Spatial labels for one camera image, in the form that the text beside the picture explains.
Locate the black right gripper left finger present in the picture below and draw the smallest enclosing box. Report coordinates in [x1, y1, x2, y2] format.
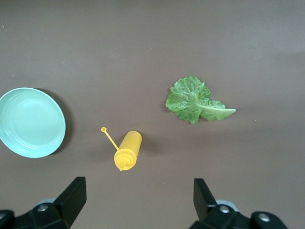
[0, 177, 87, 229]

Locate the yellow mustard squeeze bottle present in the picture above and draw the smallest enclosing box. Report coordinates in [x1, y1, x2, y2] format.
[101, 127, 143, 172]

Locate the green lettuce leaf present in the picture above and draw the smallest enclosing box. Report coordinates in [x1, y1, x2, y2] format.
[165, 75, 236, 125]

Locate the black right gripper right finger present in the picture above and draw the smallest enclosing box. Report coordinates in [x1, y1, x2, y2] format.
[190, 178, 288, 229]

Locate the mint green plate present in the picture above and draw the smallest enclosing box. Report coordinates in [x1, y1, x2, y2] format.
[0, 87, 67, 158]

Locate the brown table cover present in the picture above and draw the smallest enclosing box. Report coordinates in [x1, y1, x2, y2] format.
[0, 0, 305, 229]

